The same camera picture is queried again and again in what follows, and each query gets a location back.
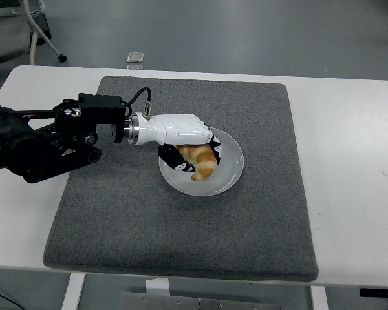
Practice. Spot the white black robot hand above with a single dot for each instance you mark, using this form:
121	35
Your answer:
174	129

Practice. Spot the golden croissant bread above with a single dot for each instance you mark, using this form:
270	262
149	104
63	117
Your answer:
203	161

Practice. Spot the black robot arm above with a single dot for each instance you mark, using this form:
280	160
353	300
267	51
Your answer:
35	145

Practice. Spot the round white plate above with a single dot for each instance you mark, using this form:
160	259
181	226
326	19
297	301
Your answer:
228	174

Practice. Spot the grey metal plate with screws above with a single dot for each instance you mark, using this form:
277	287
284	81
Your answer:
197	303

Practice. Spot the small clear plastic box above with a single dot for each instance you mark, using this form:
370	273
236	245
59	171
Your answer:
135	57
135	67

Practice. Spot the grey felt mat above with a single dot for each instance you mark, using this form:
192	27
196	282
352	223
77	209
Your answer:
148	226

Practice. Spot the grey office chair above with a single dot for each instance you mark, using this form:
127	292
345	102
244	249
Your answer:
6	38

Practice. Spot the white table leg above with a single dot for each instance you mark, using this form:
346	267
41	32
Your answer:
72	292
319	298

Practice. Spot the black control panel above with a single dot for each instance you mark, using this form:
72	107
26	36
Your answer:
380	292

